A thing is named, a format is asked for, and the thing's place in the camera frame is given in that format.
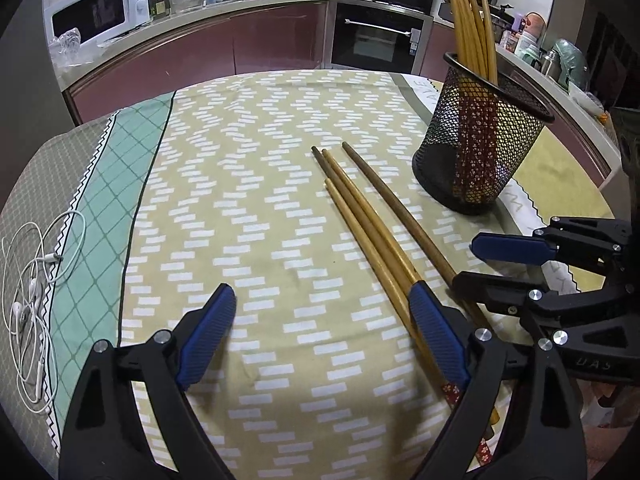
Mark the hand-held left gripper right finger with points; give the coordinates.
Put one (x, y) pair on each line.
(437, 332)

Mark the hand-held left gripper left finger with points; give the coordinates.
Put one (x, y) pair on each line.
(207, 335)

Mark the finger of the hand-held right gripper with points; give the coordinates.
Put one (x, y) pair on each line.
(495, 292)
(510, 250)

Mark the black mesh pen holder cup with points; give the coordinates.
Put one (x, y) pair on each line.
(450, 160)

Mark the wooden chopstick red patterned end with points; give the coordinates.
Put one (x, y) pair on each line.
(350, 200)
(370, 210)
(365, 245)

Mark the dark brown wooden chopstick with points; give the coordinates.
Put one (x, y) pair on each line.
(395, 200)

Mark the bunch of wooden chopsticks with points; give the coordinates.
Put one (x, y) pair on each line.
(467, 25)

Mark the patchwork printed tablecloth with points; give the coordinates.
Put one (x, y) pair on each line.
(250, 185)

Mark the steel thermos flask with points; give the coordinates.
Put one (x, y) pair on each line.
(550, 62)

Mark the green plastic bag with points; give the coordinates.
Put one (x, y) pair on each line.
(570, 62)

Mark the pale green bottle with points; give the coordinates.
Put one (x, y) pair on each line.
(528, 49)

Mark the black countertop appliance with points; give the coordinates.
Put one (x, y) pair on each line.
(503, 25)

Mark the pink insulated jug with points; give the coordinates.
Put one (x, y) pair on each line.
(535, 24)

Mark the black built-in oven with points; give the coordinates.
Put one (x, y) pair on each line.
(375, 35)

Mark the grey refrigerator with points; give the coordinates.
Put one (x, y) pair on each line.
(30, 85)

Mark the clear crumpled plastic bag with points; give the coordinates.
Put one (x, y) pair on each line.
(67, 45)

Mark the dark glass jar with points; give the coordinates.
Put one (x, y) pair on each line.
(159, 5)

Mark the white microwave oven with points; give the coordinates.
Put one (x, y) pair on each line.
(85, 15)

